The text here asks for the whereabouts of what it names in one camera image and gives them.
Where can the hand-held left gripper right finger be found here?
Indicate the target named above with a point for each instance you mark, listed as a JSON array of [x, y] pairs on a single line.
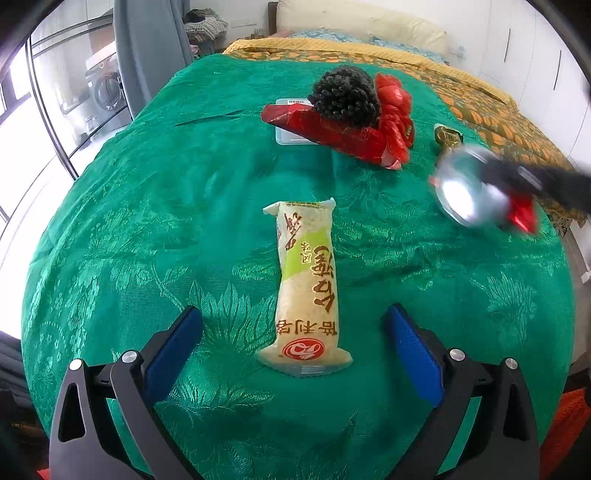
[[415, 360]]

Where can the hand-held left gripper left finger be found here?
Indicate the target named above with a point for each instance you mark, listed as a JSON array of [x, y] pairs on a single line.
[[173, 355]]

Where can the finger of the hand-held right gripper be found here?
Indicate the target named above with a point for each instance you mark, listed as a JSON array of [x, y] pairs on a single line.
[[545, 180]]

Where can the silver red foil packet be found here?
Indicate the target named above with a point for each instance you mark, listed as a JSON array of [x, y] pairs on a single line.
[[466, 194]]

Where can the cream bread packet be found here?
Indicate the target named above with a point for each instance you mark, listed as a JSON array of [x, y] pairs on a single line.
[[307, 286]]

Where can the clear plastic box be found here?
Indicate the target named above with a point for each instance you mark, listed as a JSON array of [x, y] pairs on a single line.
[[288, 137]]

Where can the orange print quilt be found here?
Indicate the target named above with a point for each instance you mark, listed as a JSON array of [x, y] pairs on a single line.
[[508, 124]]

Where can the gold foil wrapper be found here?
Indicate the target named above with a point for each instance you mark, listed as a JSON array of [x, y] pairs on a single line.
[[448, 136]]

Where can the white wardrobe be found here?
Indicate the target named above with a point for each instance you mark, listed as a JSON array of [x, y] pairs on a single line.
[[531, 55]]

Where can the green patterned tablecloth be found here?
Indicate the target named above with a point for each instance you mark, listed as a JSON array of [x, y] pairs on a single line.
[[138, 207]]

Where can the red plastic bag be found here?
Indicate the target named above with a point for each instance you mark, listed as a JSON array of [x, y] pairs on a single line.
[[395, 115]]

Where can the orange cloth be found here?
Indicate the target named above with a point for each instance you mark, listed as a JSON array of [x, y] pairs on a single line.
[[568, 429]]

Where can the yellow textured blanket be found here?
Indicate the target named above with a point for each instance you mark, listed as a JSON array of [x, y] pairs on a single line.
[[415, 61]]

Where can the teal patterned pillow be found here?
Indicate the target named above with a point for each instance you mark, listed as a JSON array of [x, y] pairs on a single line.
[[323, 35], [411, 50]]

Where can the red glossy packet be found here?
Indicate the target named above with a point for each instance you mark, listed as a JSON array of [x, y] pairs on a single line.
[[332, 134]]

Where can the black spiky ball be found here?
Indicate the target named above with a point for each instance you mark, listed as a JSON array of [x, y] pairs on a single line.
[[344, 94]]

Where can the cream pillow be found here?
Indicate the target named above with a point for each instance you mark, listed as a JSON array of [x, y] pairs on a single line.
[[369, 21]]

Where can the grey washing machine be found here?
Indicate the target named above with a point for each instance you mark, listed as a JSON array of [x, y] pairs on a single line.
[[108, 87]]

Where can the black framed glass door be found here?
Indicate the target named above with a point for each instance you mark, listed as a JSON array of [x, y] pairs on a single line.
[[55, 92]]

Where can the grey blue curtain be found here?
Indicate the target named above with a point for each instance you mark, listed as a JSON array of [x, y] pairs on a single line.
[[147, 55]]

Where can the wooden nightstand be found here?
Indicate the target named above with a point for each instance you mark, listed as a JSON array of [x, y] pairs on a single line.
[[261, 33]]

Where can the pile of clothes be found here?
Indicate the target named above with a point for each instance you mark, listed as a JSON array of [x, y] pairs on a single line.
[[205, 25]]

